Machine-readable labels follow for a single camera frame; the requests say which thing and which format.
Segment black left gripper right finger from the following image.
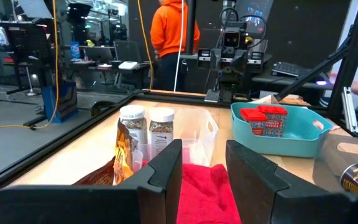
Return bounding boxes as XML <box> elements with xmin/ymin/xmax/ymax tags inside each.
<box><xmin>225</xmin><ymin>139</ymin><xmax>358</xmax><ymax>224</ymax></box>

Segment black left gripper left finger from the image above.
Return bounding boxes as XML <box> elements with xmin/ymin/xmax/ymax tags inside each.
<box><xmin>0</xmin><ymin>139</ymin><xmax>183</xmax><ymax>224</ymax></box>

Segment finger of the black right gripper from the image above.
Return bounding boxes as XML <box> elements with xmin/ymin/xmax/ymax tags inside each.
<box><xmin>210</xmin><ymin>48</ymin><xmax>223</xmax><ymax>72</ymax></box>
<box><xmin>231</xmin><ymin>49</ymin><xmax>249</xmax><ymax>73</ymax></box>

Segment smoked paprika tin red lid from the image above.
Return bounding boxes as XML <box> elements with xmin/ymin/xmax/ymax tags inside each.
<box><xmin>257</xmin><ymin>105</ymin><xmax>289</xmax><ymax>139</ymax></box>
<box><xmin>239</xmin><ymin>108</ymin><xmax>269</xmax><ymax>137</ymax></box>

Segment white-lid seasoning jar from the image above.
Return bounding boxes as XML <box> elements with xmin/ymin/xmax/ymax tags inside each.
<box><xmin>148</xmin><ymin>107</ymin><xmax>176</xmax><ymax>160</ymax></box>
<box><xmin>119</xmin><ymin>105</ymin><xmax>149</xmax><ymax>161</ymax></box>

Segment black side desk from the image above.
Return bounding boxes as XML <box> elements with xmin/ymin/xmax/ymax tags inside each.
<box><xmin>252</xmin><ymin>70</ymin><xmax>335</xmax><ymax>91</ymax></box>

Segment person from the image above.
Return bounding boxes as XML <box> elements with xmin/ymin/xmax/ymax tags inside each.
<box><xmin>150</xmin><ymin>0</ymin><xmax>201</xmax><ymax>92</ymax></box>

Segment black keyboard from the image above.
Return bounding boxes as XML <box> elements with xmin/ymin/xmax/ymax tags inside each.
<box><xmin>271</xmin><ymin>61</ymin><xmax>311</xmax><ymax>78</ymax></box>

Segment teal plastic bin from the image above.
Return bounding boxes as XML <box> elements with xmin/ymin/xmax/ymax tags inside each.
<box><xmin>230</xmin><ymin>101</ymin><xmax>334</xmax><ymax>159</ymax></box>

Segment red cloth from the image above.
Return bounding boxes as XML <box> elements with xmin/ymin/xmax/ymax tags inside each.
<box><xmin>141</xmin><ymin>160</ymin><xmax>242</xmax><ymax>224</ymax></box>

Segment white box device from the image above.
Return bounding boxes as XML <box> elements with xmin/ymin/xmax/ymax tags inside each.
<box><xmin>117</xmin><ymin>60</ymin><xmax>141</xmax><ymax>71</ymax></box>

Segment black office chair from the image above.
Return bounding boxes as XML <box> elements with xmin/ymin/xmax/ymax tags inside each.
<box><xmin>113</xmin><ymin>40</ymin><xmax>142</xmax><ymax>91</ymax></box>

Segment deep clear plastic bin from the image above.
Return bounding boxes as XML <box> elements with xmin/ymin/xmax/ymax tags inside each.
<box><xmin>144</xmin><ymin>107</ymin><xmax>219</xmax><ymax>167</ymax></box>

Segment shallow clear plastic bin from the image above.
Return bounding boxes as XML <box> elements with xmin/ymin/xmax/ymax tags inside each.
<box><xmin>50</xmin><ymin>144</ymin><xmax>145</xmax><ymax>187</ymax></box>

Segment grey laptop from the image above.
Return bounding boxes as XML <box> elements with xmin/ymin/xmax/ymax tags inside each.
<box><xmin>84</xmin><ymin>46</ymin><xmax>114</xmax><ymax>65</ymax></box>

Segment blue box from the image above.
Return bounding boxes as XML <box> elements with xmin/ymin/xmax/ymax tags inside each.
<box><xmin>40</xmin><ymin>81</ymin><xmax>78</xmax><ymax>123</ymax></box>

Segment silver aluminium extrusion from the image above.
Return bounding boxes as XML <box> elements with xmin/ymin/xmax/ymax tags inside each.
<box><xmin>341</xmin><ymin>86</ymin><xmax>358</xmax><ymax>134</ymax></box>

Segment white floor stand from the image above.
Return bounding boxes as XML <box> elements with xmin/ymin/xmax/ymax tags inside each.
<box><xmin>24</xmin><ymin>55</ymin><xmax>39</xmax><ymax>97</ymax></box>

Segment blue canister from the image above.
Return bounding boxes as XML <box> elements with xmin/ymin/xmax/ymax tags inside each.
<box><xmin>70</xmin><ymin>41</ymin><xmax>81</xmax><ymax>62</ymax></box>

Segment black standing desk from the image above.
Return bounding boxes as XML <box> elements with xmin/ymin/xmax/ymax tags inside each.
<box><xmin>0</xmin><ymin>18</ymin><xmax>55</xmax><ymax>96</ymax></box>

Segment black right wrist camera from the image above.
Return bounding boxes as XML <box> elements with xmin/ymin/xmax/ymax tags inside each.
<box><xmin>221</xmin><ymin>21</ymin><xmax>246</xmax><ymax>50</ymax></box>

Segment white cable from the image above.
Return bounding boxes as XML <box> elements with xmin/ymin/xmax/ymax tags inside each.
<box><xmin>174</xmin><ymin>0</ymin><xmax>185</xmax><ymax>93</ymax></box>

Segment yellow cable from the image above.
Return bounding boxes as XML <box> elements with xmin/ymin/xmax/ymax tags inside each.
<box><xmin>0</xmin><ymin>0</ymin><xmax>60</xmax><ymax>131</ymax></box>
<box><xmin>136</xmin><ymin>0</ymin><xmax>155</xmax><ymax>91</ymax></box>

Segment black aluminium table frame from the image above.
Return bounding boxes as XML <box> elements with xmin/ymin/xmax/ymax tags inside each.
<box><xmin>0</xmin><ymin>0</ymin><xmax>358</xmax><ymax>200</ymax></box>

